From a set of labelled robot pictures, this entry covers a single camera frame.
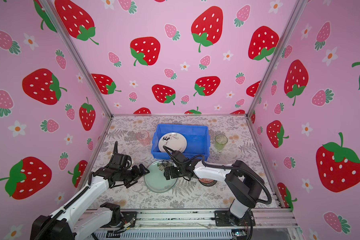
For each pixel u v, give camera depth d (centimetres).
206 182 77
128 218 73
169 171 76
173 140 104
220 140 103
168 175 76
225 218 73
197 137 107
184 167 67
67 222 41
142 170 76
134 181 82
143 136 108
